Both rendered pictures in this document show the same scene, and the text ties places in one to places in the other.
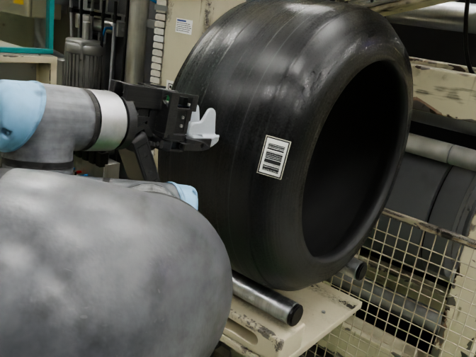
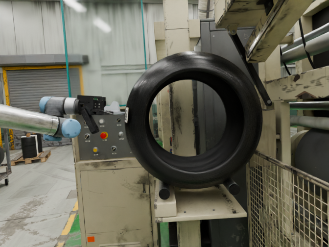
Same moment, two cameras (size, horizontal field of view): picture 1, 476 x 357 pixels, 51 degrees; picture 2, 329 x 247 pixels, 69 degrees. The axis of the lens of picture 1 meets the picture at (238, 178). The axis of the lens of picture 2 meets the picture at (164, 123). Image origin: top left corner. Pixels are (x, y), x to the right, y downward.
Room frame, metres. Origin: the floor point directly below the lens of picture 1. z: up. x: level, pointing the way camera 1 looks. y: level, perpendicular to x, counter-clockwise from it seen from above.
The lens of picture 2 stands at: (0.29, -0.90, 1.24)
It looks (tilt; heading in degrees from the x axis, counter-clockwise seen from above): 4 degrees down; 53
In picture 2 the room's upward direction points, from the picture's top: 4 degrees counter-clockwise
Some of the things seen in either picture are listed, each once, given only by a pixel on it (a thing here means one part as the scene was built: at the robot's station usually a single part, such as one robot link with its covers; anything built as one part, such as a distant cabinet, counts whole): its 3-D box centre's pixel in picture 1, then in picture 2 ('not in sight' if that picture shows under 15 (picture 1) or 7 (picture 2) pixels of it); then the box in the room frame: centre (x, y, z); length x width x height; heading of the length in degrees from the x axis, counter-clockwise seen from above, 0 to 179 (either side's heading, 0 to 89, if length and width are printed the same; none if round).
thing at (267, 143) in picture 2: not in sight; (254, 136); (1.49, -0.14, 1.05); 0.20 x 0.15 x 0.30; 53
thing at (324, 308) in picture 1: (258, 297); (195, 200); (1.05, -0.09, 0.80); 0.37 x 0.36 x 0.02; 143
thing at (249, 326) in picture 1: (222, 304); (165, 194); (0.94, -0.01, 0.84); 0.36 x 0.09 x 0.06; 53
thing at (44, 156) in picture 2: not in sight; (31, 146); (1.32, 6.73, 0.38); 1.20 x 0.80 x 0.76; 71
